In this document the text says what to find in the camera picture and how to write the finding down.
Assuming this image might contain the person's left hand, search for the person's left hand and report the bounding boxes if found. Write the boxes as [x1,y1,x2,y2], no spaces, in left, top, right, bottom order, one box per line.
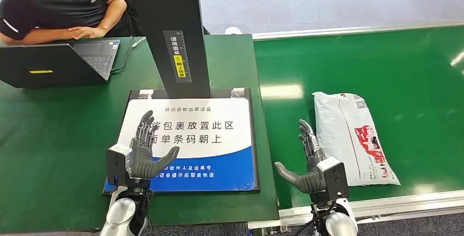
[68,26,106,41]

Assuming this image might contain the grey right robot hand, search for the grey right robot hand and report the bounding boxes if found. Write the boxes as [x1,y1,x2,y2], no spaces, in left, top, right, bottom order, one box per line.
[274,119,327,195]

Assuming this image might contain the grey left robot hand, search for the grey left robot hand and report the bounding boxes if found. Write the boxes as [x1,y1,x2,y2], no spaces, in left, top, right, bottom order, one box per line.
[129,110,180,181]

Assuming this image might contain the white plastic mailer package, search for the white plastic mailer package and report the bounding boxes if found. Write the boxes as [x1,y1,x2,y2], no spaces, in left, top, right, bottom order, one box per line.
[312,91,401,187]

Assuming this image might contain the green conveyor belt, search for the green conveyor belt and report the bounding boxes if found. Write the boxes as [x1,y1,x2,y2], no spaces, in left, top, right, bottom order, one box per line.
[253,25,464,210]

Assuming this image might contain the person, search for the person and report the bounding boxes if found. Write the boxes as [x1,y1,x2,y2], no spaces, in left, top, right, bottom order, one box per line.
[0,0,146,45]

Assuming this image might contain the dark grey laptop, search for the dark grey laptop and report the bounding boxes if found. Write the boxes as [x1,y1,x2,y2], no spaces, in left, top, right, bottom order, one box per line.
[0,39,121,89]

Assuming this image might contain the white and blue scanner plate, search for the white and blue scanner plate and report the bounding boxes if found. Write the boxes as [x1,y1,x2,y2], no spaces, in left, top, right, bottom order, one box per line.
[102,88,260,196]

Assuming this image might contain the black scanner column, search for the black scanner column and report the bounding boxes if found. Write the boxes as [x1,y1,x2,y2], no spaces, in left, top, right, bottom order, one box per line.
[122,0,211,100]

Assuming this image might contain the column label with yellow tag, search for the column label with yellow tag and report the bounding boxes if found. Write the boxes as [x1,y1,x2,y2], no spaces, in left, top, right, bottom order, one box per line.
[163,30,193,84]

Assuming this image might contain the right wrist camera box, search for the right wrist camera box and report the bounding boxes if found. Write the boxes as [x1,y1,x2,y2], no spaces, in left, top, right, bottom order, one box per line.
[316,157,350,203]

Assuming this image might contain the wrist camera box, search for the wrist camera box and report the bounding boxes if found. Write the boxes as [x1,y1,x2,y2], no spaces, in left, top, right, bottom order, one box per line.
[106,143,134,188]
[316,157,350,203]

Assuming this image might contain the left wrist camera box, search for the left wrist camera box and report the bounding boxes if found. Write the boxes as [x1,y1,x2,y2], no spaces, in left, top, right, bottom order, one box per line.
[106,143,134,188]

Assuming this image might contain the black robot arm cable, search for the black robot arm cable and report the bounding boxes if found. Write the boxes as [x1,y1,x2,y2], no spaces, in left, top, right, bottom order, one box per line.
[303,209,328,236]

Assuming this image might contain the dark laptop cable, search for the dark laptop cable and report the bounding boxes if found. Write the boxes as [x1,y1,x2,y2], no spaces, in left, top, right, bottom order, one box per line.
[110,36,135,74]

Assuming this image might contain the silver conveyor rail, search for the silver conveyor rail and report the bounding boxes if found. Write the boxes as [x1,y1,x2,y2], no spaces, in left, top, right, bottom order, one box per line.
[252,20,464,42]
[247,190,464,230]

